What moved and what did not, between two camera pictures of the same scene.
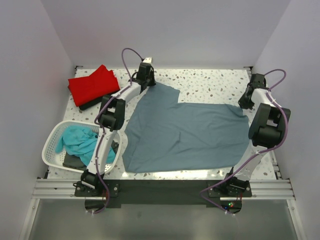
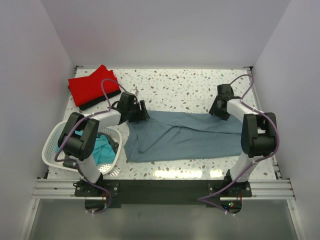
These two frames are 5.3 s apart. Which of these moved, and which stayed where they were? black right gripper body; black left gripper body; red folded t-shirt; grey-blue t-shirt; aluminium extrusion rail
Moved: black left gripper body; black right gripper body; grey-blue t-shirt
Stayed: red folded t-shirt; aluminium extrusion rail
